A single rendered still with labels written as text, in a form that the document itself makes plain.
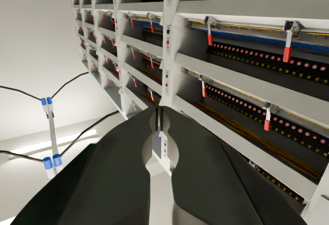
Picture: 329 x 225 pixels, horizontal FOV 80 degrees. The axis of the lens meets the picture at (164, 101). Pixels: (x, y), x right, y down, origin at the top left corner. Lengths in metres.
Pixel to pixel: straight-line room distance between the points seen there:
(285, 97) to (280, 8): 0.20
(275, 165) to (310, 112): 0.18
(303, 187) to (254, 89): 0.26
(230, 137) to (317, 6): 0.41
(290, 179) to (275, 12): 0.41
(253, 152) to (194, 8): 0.51
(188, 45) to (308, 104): 0.54
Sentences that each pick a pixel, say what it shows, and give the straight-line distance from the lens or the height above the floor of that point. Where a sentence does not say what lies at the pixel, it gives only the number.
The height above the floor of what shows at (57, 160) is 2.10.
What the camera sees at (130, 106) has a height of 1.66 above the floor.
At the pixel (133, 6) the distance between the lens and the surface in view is 1.24.
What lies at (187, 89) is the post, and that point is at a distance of 0.96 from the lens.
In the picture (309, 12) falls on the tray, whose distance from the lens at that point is 0.52.
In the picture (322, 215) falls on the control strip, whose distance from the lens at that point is 0.62.
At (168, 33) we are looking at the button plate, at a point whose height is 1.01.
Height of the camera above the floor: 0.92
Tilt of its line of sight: 25 degrees up
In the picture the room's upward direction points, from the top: 179 degrees counter-clockwise
